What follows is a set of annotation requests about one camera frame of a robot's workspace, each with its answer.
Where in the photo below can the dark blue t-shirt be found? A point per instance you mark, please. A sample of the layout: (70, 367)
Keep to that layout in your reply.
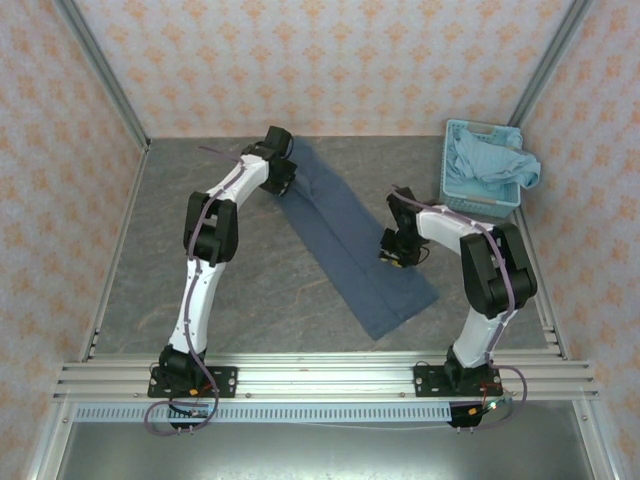
(345, 235)

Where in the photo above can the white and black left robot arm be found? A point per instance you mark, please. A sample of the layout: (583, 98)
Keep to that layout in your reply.
(197, 300)

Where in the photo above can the light blue plastic basket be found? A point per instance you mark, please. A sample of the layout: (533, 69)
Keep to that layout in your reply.
(475, 205)

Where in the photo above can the light blue t-shirt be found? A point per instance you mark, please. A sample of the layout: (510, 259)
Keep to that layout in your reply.
(487, 155)

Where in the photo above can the grey metal sheet shelf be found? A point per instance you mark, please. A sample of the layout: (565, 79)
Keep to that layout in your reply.
(325, 455)

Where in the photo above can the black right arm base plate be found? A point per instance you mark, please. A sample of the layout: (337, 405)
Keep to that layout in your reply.
(430, 382)

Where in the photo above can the aluminium mounting rail beam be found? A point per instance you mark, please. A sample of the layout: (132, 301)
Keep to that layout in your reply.
(325, 372)

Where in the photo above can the aluminium table side rail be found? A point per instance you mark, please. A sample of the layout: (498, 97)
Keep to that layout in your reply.
(552, 340)
(120, 240)

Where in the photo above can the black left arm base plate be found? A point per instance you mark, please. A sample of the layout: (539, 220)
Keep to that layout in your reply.
(222, 380)

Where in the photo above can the aluminium frame post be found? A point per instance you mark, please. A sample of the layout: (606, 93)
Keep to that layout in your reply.
(550, 60)
(100, 65)

